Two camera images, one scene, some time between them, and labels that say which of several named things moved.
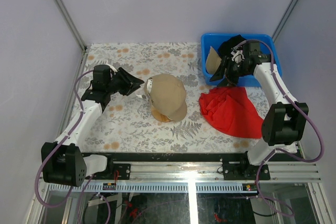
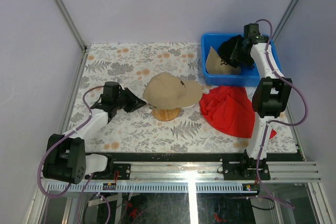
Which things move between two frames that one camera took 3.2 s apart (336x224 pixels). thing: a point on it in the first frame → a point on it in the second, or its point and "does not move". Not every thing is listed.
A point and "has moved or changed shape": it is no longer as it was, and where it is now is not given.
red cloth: (229, 109) does not move
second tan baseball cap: (213, 60) does not move
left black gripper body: (119, 83) → (124, 101)
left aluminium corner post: (63, 10) does not move
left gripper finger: (134, 86) → (130, 109)
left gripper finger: (135, 82) → (135, 99)
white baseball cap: (148, 87) → (166, 103)
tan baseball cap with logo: (167, 99) has moved or changed shape
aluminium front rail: (207, 172) does not move
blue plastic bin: (213, 40) does not move
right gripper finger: (220, 72) → (234, 58)
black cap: (224, 49) does not move
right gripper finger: (227, 82) → (234, 63)
